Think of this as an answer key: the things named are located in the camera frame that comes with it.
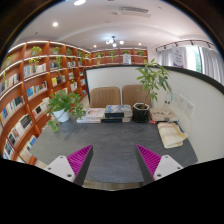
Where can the black ceiling track rail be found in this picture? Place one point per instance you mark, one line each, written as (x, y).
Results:
(186, 41)

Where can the red and black book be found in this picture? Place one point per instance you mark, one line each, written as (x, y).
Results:
(153, 122)

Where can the clear acrylic sign stand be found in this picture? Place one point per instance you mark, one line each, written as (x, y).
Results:
(167, 105)

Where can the white standing sign board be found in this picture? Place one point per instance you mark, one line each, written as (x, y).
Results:
(177, 57)

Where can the tall plant in dark pot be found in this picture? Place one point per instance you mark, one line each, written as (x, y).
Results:
(140, 113)

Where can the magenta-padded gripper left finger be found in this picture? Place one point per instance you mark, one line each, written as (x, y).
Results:
(58, 165)

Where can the orange wooden bookshelf unit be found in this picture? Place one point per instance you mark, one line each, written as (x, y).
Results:
(26, 90)

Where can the cream yellow-striped towel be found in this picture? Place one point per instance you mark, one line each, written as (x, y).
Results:
(171, 135)

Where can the white book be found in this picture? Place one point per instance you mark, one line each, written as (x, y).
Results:
(88, 120)
(94, 113)

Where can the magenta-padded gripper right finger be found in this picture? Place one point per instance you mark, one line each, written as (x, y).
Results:
(166, 165)

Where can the white wall socket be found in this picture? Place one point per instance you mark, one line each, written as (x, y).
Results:
(181, 102)
(189, 108)

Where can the white curtain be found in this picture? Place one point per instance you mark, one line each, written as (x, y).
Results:
(211, 65)

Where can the ceiling air vent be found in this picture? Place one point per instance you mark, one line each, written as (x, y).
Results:
(135, 10)

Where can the small white framed sign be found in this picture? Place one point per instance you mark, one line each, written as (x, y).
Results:
(127, 59)

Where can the leafy plant in white pot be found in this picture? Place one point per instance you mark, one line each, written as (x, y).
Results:
(61, 115)

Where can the recessed ceiling spotlights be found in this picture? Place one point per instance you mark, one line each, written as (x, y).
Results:
(55, 24)

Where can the tan upholstered chair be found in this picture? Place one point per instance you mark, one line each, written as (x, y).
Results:
(133, 95)
(105, 96)

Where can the beige book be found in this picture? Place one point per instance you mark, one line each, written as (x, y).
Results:
(163, 115)

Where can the multi-bulb ceiling lamp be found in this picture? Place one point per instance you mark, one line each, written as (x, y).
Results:
(114, 41)

